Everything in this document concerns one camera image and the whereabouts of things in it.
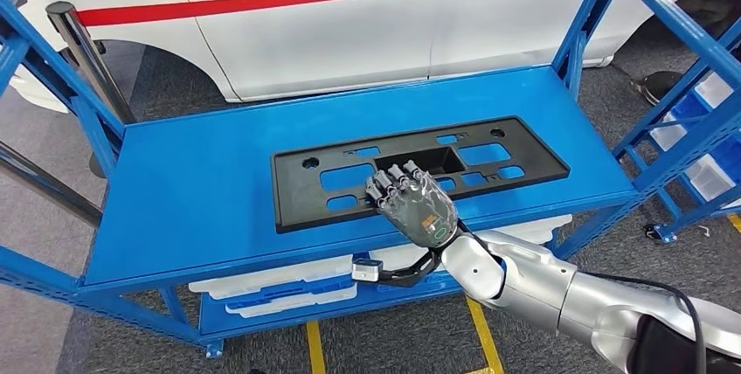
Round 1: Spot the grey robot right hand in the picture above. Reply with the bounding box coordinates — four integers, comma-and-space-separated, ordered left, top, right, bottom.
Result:
364, 159, 462, 249

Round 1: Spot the black plastic plate frame part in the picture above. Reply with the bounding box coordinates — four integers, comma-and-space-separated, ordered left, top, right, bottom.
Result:
270, 115, 571, 235

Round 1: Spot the blue metal shelf rack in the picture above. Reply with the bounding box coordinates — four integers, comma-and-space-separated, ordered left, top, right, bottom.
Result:
0, 0, 741, 361

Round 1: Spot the blue plastic bin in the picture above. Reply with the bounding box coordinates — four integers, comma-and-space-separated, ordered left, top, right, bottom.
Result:
214, 278, 356, 310
671, 93, 741, 182

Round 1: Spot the clear white plastic bin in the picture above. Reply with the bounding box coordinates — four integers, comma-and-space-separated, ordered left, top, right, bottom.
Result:
188, 254, 354, 301

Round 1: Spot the white car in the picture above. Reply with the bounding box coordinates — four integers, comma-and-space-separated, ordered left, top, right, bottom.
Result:
0, 0, 741, 114

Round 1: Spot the dark round floor base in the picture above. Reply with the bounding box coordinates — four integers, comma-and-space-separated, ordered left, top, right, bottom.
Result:
634, 70, 685, 107

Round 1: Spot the blue metal rack with casters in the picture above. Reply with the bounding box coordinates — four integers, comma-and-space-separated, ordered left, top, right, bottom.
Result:
610, 12, 741, 246

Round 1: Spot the grey metal bar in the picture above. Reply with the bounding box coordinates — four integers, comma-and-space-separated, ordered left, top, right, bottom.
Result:
0, 141, 104, 229

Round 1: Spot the chrome stanchion with chrome base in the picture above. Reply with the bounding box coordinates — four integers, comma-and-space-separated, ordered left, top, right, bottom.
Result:
45, 0, 137, 125

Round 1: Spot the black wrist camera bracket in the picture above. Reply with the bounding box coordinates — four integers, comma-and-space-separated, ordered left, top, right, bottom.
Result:
376, 244, 447, 290

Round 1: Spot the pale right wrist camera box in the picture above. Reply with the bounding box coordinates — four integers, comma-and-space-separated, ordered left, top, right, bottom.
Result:
351, 258, 384, 284

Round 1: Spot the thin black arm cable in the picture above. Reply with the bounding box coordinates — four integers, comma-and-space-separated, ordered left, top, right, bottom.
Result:
585, 271, 709, 374

